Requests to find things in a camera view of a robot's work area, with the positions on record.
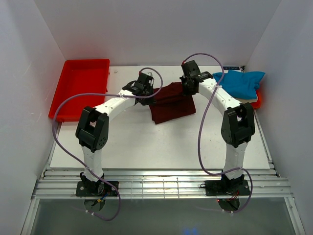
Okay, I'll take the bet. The maroon t shirt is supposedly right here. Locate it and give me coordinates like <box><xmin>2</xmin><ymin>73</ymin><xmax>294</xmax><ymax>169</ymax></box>
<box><xmin>149</xmin><ymin>82</ymin><xmax>196</xmax><ymax>124</ymax></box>

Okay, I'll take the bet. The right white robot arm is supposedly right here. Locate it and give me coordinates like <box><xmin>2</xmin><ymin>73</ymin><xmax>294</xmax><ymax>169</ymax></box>
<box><xmin>180</xmin><ymin>61</ymin><xmax>255</xmax><ymax>196</ymax></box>

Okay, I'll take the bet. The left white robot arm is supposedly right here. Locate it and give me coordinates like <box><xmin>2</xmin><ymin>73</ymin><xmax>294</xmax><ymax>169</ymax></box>
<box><xmin>75</xmin><ymin>73</ymin><xmax>155</xmax><ymax>196</ymax></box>

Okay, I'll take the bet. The small black label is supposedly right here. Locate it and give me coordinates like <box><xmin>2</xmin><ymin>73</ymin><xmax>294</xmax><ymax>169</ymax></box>
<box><xmin>223</xmin><ymin>66</ymin><xmax>241</xmax><ymax>71</ymax></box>

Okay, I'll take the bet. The blue folded t shirt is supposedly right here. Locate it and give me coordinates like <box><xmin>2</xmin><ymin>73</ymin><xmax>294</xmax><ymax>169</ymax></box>
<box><xmin>219</xmin><ymin>70</ymin><xmax>265</xmax><ymax>100</ymax></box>

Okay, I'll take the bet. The beige folded t shirt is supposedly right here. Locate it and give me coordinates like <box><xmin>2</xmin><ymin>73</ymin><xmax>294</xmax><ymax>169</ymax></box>
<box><xmin>236</xmin><ymin>97</ymin><xmax>258</xmax><ymax>103</ymax></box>

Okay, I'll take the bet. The large red tray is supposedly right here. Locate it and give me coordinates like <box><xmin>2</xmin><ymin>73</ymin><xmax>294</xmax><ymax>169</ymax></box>
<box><xmin>48</xmin><ymin>58</ymin><xmax>110</xmax><ymax>122</ymax></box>

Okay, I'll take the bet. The small red tray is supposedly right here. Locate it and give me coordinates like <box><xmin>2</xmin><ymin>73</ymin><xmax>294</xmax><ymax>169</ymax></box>
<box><xmin>251</xmin><ymin>89</ymin><xmax>263</xmax><ymax>109</ymax></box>

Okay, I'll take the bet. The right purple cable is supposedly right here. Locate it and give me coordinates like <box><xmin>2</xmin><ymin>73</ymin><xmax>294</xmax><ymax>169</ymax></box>
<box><xmin>181</xmin><ymin>52</ymin><xmax>253</xmax><ymax>214</ymax></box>

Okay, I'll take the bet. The aluminium rail frame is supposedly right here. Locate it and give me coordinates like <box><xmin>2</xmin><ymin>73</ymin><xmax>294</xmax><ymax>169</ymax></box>
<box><xmin>32</xmin><ymin>168</ymin><xmax>293</xmax><ymax>199</ymax></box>

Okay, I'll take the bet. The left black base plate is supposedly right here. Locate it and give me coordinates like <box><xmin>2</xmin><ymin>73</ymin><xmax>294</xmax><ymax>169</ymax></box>
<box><xmin>75</xmin><ymin>181</ymin><xmax>119</xmax><ymax>197</ymax></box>

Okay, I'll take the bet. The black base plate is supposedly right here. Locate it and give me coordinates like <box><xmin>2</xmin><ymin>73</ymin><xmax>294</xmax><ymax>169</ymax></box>
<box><xmin>200</xmin><ymin>180</ymin><xmax>250</xmax><ymax>196</ymax></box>
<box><xmin>75</xmin><ymin>181</ymin><xmax>119</xmax><ymax>197</ymax></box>

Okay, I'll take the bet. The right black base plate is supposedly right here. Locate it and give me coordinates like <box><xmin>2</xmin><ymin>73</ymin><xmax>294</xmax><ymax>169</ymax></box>
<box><xmin>200</xmin><ymin>180</ymin><xmax>250</xmax><ymax>196</ymax></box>

